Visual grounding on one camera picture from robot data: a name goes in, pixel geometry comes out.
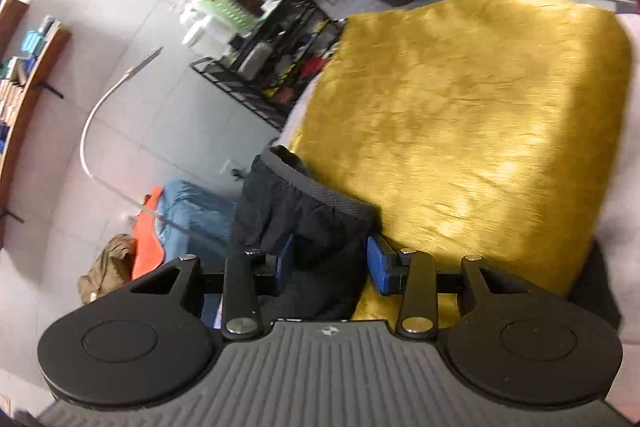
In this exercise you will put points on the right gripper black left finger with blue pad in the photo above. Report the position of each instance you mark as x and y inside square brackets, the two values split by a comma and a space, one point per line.
[225, 295]

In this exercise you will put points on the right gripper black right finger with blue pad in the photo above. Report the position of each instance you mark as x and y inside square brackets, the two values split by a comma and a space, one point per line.
[413, 276]

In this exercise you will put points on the dark navy quilted jacket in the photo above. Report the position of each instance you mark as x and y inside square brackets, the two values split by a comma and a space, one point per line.
[318, 235]

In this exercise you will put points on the orange garment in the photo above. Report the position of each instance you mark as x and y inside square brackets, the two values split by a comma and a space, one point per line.
[149, 254]

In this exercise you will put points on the olive green puffer jacket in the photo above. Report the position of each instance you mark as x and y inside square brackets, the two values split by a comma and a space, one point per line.
[111, 269]

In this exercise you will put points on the mustard yellow velvet garment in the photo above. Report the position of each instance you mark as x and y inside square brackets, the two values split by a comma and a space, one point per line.
[485, 127]

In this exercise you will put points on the white pink striped sheet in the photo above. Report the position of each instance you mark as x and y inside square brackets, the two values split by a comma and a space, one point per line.
[618, 234]

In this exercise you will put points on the black metal storage cart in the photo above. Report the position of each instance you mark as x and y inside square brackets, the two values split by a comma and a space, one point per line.
[267, 71]

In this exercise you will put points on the white pump bottle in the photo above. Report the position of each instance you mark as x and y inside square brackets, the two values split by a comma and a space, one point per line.
[200, 26]

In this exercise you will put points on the green bottle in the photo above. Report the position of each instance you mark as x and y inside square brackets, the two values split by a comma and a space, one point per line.
[231, 13]

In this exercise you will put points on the teal box on shelf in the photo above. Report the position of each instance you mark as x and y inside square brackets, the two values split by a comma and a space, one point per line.
[33, 43]

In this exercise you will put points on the lower wooden wall shelf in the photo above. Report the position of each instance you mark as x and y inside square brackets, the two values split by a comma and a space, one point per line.
[37, 81]

